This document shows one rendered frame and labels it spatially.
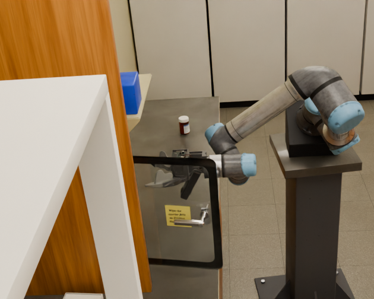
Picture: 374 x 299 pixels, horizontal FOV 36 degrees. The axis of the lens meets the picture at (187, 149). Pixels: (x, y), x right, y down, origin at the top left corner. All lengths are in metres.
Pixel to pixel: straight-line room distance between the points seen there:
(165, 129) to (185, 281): 1.06
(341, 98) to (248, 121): 0.31
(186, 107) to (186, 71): 1.95
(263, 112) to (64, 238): 0.75
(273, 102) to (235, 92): 3.07
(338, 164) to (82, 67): 1.30
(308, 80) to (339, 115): 0.15
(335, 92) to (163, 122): 1.19
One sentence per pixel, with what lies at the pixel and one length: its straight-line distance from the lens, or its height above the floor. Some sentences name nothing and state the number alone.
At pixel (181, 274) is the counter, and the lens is 1.91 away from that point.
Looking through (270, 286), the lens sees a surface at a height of 0.01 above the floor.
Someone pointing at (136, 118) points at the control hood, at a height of 1.51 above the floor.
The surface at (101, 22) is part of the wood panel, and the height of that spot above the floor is 1.81.
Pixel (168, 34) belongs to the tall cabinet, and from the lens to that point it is 4.79.
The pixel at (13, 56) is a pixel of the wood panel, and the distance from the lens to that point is 1.52.
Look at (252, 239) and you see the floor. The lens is 3.53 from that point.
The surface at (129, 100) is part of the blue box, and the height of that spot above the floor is 1.55.
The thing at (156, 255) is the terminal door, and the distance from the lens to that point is 1.85.
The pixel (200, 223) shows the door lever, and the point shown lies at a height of 1.21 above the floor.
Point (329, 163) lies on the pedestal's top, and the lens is 2.45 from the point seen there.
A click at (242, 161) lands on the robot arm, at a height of 1.26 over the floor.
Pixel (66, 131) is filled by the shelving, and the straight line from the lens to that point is 0.52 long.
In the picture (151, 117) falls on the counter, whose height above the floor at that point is 0.94.
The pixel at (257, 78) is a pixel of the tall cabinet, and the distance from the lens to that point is 4.92.
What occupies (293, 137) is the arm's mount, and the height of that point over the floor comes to 1.02.
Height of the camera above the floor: 2.21
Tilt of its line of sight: 30 degrees down
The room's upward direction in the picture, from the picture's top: 6 degrees counter-clockwise
